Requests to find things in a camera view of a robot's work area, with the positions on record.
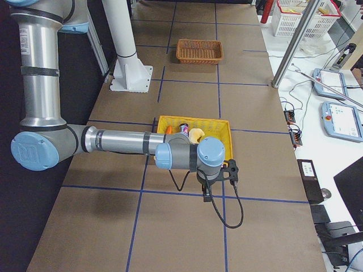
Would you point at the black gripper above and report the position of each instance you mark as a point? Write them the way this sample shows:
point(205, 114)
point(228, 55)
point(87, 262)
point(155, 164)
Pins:
point(203, 181)

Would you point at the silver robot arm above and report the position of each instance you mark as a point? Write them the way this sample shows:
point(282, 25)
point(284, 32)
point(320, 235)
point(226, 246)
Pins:
point(45, 138)

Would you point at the yellow woven basket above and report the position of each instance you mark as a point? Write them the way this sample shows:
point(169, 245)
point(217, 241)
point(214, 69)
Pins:
point(221, 133)

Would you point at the brown wicker basket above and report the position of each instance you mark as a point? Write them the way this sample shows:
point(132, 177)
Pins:
point(202, 52)

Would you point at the toy croissant bread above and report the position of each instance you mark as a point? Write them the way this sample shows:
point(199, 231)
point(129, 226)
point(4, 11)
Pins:
point(195, 135)

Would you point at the purple drink can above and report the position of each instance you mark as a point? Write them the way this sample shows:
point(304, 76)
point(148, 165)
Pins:
point(184, 128)

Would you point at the orange toy carrot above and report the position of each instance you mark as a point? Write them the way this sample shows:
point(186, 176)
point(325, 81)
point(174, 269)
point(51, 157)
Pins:
point(169, 130)

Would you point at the black rectangular box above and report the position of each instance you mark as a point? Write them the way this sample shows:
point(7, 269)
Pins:
point(310, 181)

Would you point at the black monitor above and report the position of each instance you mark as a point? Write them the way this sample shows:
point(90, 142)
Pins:
point(349, 185)

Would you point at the near blue teach pendant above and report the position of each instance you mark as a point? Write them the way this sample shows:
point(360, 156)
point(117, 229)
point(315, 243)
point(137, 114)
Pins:
point(341, 121)

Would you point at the blue teach pendant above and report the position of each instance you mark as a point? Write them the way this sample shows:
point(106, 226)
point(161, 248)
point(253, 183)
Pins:
point(341, 121)
point(335, 80)

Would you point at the far blue teach pendant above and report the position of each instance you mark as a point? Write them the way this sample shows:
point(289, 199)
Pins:
point(335, 80)

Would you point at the white plastic crate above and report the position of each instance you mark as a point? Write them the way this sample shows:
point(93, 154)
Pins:
point(287, 15)

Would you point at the red cylinder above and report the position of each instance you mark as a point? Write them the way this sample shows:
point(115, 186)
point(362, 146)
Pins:
point(268, 4)

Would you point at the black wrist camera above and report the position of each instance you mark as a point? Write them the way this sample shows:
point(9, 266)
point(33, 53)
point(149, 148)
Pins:
point(232, 169)

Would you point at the white pedestal column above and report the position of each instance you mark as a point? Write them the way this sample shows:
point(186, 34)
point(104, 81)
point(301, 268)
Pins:
point(130, 74)

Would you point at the aluminium frame post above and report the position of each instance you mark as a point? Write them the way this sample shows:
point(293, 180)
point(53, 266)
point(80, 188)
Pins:
point(299, 34)

